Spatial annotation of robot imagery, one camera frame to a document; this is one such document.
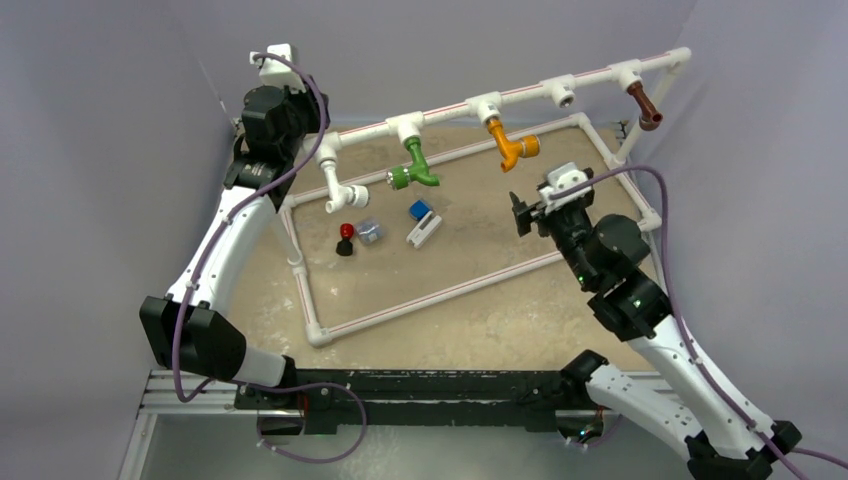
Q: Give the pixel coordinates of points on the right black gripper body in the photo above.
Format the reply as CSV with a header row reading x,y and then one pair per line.
x,y
567,227

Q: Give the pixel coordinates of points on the red and black knob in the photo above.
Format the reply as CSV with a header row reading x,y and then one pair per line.
x,y
345,247

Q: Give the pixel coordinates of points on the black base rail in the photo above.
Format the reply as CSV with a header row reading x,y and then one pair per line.
x,y
538,401

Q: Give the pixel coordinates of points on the clear plastic small box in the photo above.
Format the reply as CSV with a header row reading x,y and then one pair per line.
x,y
369,230

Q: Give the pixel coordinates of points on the blue small block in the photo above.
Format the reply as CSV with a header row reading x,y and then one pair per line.
x,y
419,209

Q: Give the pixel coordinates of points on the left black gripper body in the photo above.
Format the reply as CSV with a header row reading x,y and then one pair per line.
x,y
307,119

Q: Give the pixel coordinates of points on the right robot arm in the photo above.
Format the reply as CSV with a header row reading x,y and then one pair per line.
x,y
715,441

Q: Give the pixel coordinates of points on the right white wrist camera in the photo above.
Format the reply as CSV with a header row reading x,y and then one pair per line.
x,y
563,178

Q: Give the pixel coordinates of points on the white plastic clip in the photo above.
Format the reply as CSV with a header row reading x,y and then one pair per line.
x,y
424,229

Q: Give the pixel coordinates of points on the brown plastic faucet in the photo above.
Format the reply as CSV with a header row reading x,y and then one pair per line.
x,y
650,118

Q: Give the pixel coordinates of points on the green plastic faucet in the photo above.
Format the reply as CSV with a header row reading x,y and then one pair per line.
x,y
418,171

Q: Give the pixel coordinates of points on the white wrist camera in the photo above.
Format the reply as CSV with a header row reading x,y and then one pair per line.
x,y
274,73
563,178

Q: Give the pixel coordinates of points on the orange plastic faucet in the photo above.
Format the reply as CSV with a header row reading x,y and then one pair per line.
x,y
511,150

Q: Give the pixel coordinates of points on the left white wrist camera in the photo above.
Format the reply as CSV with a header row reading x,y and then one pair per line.
x,y
274,73

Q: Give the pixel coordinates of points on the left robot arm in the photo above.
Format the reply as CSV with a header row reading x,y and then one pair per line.
x,y
187,328

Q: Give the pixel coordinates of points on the white plastic faucet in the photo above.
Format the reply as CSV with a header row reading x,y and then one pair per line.
x,y
339,195

